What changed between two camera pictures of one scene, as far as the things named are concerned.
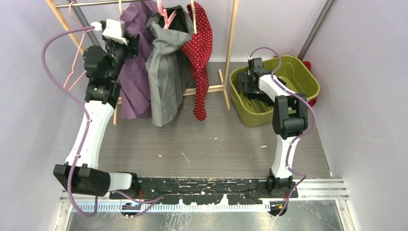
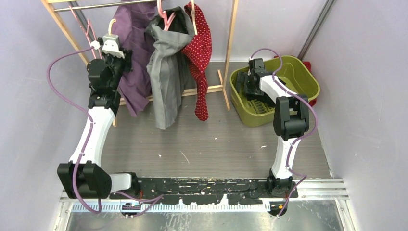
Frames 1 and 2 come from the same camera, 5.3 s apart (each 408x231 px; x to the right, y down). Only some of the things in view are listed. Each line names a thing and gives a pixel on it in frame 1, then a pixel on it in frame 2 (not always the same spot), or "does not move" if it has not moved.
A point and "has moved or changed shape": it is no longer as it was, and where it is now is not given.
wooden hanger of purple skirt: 121,9 has moved or changed shape
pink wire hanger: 84,30 has moved or changed shape
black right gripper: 243,77 does not move
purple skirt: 133,83 has moved or changed shape
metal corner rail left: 91,37 does not move
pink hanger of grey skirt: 163,12 does not move
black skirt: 261,96 does not move
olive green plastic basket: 255,110 does not move
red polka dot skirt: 197,51 does not move
